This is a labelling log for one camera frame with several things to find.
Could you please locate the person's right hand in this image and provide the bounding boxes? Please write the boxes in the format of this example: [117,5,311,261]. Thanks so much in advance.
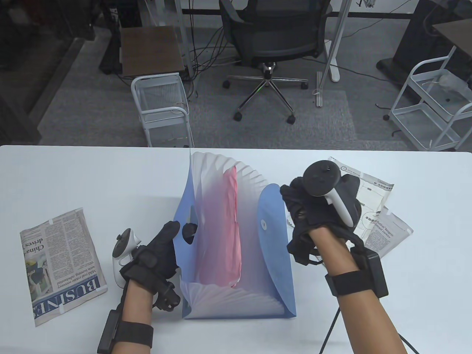
[280,173,364,266]

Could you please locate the large newspaper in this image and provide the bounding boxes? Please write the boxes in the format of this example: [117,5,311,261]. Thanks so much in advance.
[20,208,108,328]

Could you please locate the black right wrist strap box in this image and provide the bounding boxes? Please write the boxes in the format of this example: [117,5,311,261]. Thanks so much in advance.
[324,247,389,298]

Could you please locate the small white wire cart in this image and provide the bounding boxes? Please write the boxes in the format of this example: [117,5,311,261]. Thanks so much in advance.
[131,73,195,148]

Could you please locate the black desk leg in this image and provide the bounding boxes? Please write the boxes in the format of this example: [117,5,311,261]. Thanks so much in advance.
[99,0,124,74]

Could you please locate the black left wrist strap box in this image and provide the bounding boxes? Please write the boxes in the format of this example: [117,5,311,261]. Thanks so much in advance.
[97,310,154,354]

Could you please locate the person's left hand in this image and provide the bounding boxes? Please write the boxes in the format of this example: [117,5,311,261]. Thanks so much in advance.
[119,221,198,312]

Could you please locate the bundle of floor cables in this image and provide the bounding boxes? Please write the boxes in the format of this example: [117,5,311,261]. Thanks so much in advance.
[184,22,244,100]

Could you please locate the clear plastic bag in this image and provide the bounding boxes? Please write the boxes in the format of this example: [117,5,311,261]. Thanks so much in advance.
[435,70,472,102]

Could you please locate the brown wooden side table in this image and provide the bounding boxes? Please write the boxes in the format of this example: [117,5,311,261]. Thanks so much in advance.
[120,26,185,79]

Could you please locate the blue accordion folder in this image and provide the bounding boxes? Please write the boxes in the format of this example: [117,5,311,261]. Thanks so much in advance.
[173,149,297,319]

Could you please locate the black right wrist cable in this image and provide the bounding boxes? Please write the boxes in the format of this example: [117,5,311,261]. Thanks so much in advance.
[319,308,419,354]

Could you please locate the person's left forearm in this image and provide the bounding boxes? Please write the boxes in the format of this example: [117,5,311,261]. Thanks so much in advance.
[120,282,153,354]

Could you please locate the white printed form sheet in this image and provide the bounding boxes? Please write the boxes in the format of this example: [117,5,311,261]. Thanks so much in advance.
[286,157,394,244]

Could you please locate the person's right forearm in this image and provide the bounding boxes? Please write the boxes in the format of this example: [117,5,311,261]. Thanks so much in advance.
[312,227,408,354]

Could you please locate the large white wire cart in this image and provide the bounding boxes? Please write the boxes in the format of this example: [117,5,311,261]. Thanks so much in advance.
[383,46,472,152]

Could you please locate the black desk base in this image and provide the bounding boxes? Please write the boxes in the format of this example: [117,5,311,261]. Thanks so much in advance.
[376,0,472,87]

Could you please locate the white black controller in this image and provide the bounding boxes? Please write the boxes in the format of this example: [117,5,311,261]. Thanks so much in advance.
[303,160,354,227]
[112,229,142,289]

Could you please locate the white black left controller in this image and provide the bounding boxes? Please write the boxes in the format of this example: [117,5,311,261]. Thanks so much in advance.
[112,229,142,289]

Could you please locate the small newspaper leaflet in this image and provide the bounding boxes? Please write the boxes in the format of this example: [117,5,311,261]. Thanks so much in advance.
[363,206,414,258]

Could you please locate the white desk leg with foot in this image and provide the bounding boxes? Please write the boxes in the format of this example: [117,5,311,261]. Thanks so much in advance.
[319,0,353,89]

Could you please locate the thin white desk leg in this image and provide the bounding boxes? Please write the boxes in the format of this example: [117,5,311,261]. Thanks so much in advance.
[173,0,201,80]

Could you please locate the black office chair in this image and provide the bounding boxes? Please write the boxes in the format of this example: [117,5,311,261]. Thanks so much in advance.
[219,0,332,124]

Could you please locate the white black right controller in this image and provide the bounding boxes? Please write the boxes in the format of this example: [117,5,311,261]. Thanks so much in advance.
[303,160,354,227]

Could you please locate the brown desk top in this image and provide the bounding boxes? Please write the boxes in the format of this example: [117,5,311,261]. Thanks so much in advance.
[432,18,472,59]

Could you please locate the black wrist strap box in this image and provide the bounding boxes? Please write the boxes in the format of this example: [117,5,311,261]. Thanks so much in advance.
[324,247,389,298]
[97,310,154,354]

